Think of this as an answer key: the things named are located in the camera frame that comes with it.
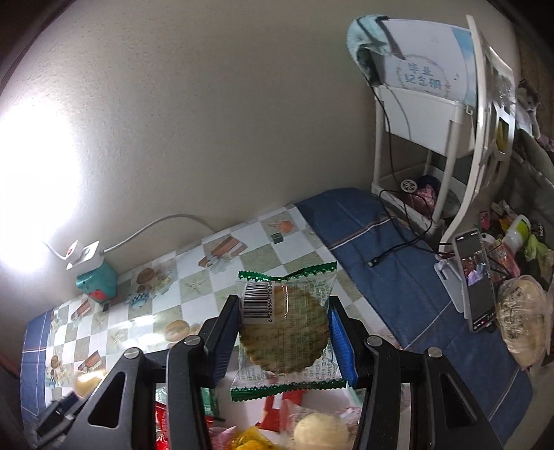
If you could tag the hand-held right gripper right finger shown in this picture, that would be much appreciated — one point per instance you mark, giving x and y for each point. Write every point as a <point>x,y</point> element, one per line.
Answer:
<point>344,342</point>

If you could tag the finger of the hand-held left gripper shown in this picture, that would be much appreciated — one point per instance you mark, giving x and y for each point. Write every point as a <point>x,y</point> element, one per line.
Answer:
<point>67,403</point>
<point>52,424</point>

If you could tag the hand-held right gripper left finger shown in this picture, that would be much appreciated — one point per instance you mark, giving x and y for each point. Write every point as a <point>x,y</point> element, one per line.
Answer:
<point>223,342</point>

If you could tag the round cracker clear packet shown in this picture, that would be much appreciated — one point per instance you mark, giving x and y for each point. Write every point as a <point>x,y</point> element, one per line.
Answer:
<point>283,329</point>

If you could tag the pile of small wrapped snacks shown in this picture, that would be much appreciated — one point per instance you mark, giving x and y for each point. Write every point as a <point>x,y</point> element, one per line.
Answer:
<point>320,432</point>

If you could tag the pale yellow pastry packet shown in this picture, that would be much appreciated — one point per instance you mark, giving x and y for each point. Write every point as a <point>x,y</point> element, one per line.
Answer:
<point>88,383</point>

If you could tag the white phone stand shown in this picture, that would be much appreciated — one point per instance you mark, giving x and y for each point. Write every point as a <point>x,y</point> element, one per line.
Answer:
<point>452,281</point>

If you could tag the small teal box red label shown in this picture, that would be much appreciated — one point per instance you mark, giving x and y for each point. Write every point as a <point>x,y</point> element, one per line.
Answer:
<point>101,277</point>

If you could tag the black smartphone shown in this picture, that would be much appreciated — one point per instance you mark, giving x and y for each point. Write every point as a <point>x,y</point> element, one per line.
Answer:
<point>478,298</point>

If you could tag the white power strip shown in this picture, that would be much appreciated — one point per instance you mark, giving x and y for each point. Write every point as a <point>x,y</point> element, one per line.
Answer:
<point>88,255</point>

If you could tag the white gooseneck lamp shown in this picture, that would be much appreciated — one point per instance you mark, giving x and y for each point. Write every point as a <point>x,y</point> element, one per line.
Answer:
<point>54,250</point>

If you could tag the pink bag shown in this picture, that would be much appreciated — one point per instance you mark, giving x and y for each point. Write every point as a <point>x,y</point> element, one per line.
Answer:
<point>422,197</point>

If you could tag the white round reel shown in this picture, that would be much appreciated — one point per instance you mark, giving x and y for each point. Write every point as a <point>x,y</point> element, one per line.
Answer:
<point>409,185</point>

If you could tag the clear bag of bread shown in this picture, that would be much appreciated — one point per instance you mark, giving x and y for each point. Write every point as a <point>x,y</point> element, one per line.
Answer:
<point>523,324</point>

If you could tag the clutter of small sundries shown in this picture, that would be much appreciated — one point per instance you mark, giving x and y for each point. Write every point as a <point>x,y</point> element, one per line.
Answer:
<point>536,246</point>

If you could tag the white shelf rack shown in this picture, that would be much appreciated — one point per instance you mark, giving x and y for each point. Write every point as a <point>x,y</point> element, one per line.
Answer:
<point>415,117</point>

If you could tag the grey quilted cushion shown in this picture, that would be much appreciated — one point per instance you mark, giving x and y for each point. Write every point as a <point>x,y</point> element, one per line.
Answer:
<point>534,173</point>

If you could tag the white printed booklet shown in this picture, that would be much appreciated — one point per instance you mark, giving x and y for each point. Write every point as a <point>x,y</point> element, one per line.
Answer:
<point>428,52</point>

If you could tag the grey plush toy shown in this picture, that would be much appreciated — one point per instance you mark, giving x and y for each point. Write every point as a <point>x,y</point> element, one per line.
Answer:
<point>529,101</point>

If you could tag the teal hanging cloth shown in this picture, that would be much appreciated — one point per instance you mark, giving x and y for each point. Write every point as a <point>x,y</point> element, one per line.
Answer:
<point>361,37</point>

